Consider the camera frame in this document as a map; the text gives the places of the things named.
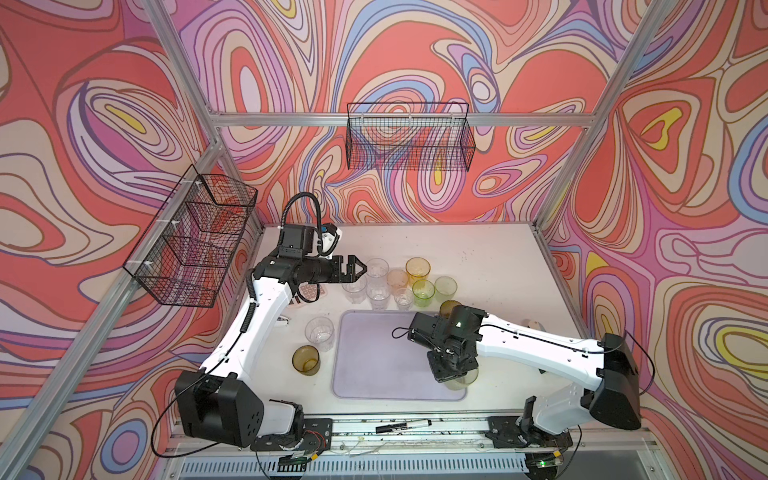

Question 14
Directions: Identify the dark olive textured cup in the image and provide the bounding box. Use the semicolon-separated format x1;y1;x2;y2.
439;300;462;319

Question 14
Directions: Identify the pale green frosted large cup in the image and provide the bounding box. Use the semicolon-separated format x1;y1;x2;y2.
444;369;479;391

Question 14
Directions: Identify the bright green cup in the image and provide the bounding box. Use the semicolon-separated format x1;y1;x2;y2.
412;279;435;308

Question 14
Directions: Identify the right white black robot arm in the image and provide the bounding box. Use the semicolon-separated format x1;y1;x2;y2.
406;305;641;448

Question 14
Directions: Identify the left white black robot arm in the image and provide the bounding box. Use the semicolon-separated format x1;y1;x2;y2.
174;254;367;447

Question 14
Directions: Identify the clear cup near tray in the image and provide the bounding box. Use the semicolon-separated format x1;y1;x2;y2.
305;317;335;352

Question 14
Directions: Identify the lavender plastic tray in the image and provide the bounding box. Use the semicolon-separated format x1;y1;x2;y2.
332;310;466;402

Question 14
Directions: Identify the clear cup back left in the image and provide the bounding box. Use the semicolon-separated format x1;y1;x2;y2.
342;276;367;304

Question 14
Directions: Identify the clear cup back centre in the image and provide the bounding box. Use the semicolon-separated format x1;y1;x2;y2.
366;258;390;286

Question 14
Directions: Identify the pink patterned card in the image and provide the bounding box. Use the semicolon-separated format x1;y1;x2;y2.
289;283;326;307

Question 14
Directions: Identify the clear cup front centre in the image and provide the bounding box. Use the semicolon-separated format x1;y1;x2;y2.
366;283;391;311

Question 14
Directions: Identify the peach transparent cup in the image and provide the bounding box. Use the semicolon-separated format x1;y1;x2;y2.
387;268;409;294

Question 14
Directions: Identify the small clear cup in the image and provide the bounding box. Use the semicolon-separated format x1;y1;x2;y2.
393;287;414;311

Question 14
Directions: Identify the yellow transparent cup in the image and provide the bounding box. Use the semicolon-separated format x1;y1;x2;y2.
405;257;431;286

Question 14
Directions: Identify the stapler black cream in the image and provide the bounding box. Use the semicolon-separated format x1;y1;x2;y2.
521;319;546;332

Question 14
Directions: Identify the dark amber cup left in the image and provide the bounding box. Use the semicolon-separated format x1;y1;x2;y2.
292;345;321;376

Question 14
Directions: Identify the black white marker pen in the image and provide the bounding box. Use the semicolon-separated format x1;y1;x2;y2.
375;419;432;435

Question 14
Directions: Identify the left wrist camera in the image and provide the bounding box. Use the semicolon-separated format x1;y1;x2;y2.
277;223;342;259

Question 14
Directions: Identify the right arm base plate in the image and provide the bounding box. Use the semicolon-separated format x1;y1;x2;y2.
484;416;573;450

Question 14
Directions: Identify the black wire basket back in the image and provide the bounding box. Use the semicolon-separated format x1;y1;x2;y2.
345;100;476;172

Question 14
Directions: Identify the black wire basket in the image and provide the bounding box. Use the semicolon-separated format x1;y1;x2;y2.
123;166;258;308
345;100;476;172

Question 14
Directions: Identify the black wire basket left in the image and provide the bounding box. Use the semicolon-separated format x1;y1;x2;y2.
123;166;258;308

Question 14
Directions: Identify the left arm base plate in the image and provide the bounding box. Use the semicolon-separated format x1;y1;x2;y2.
250;417;333;453

